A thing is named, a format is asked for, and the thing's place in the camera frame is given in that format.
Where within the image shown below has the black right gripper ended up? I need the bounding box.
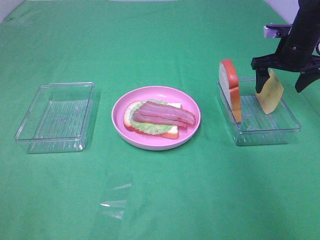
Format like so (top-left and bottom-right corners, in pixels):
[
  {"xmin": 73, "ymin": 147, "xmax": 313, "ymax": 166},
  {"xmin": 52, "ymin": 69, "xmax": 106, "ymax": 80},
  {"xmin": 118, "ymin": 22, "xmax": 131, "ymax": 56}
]
[{"xmin": 251, "ymin": 14, "xmax": 320, "ymax": 93}]

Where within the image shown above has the yellow cheese slice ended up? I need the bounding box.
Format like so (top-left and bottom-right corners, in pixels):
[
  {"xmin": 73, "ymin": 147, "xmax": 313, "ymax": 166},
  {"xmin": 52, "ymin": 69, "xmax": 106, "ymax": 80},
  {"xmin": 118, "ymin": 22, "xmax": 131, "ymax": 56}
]
[{"xmin": 255, "ymin": 70, "xmax": 284, "ymax": 114}]

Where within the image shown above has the toast bread slice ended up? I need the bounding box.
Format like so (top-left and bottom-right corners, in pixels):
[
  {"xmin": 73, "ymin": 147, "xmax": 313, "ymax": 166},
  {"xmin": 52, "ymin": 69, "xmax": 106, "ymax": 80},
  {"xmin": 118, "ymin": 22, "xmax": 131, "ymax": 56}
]
[
  {"xmin": 219, "ymin": 58, "xmax": 242, "ymax": 123},
  {"xmin": 122, "ymin": 100, "xmax": 183, "ymax": 140}
]

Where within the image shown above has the pink curved bacon slice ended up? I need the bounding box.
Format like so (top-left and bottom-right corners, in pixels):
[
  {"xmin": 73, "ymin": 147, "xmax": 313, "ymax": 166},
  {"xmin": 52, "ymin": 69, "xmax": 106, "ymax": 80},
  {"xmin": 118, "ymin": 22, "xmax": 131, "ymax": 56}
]
[{"xmin": 136, "ymin": 101, "xmax": 196, "ymax": 125}]

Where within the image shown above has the green lettuce leaf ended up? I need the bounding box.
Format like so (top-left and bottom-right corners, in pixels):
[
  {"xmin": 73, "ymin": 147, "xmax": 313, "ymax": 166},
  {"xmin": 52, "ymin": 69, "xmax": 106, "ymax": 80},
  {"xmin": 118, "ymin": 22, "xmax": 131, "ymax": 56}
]
[{"xmin": 128, "ymin": 98, "xmax": 181, "ymax": 135}]

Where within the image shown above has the red bacon strip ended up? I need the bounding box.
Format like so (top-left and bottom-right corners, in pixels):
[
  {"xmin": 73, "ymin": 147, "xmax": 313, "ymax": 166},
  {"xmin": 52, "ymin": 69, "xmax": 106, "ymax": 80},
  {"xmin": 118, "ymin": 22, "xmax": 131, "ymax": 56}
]
[{"xmin": 132, "ymin": 111, "xmax": 187, "ymax": 128}]

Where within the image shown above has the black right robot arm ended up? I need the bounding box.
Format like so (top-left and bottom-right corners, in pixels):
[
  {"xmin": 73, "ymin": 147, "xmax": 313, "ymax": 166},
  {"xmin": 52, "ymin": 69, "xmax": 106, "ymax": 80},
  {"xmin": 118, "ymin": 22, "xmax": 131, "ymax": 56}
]
[{"xmin": 251, "ymin": 0, "xmax": 320, "ymax": 93}]

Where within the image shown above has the clear right plastic tray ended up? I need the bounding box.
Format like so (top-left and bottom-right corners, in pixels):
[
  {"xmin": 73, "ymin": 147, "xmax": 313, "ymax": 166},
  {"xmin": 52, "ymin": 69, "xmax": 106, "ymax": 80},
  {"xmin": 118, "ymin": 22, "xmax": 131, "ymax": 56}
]
[{"xmin": 216, "ymin": 77, "xmax": 301, "ymax": 146}]

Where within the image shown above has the clear plastic tray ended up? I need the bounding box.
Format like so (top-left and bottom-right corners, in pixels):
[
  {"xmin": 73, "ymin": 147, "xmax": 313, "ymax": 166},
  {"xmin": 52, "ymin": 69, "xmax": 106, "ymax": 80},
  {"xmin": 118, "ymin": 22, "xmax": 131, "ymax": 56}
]
[
  {"xmin": 14, "ymin": 82, "xmax": 99, "ymax": 154},
  {"xmin": 216, "ymin": 77, "xmax": 301, "ymax": 146}
]

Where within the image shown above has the pink round plate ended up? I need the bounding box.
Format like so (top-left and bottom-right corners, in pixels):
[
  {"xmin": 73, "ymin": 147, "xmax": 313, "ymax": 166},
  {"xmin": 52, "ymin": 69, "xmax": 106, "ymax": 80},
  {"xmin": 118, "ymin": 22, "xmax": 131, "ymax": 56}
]
[{"xmin": 111, "ymin": 86, "xmax": 201, "ymax": 151}]

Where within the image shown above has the clear tape patch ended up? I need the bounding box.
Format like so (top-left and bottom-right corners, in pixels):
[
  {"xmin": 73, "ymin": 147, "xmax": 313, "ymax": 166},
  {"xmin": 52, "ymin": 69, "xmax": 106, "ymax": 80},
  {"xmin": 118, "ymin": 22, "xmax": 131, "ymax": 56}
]
[{"xmin": 99, "ymin": 172, "xmax": 132, "ymax": 221}]

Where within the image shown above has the clear left plastic tray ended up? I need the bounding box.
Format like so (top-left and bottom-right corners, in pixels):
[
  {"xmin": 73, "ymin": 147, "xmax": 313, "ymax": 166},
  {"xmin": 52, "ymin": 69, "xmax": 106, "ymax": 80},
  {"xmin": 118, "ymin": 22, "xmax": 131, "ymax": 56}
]
[{"xmin": 14, "ymin": 82, "xmax": 99, "ymax": 154}]

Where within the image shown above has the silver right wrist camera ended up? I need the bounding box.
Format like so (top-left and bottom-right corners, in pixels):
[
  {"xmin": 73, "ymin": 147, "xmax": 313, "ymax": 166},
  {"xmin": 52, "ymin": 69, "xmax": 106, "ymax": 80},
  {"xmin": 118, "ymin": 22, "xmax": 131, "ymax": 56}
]
[{"xmin": 263, "ymin": 23, "xmax": 292, "ymax": 39}]

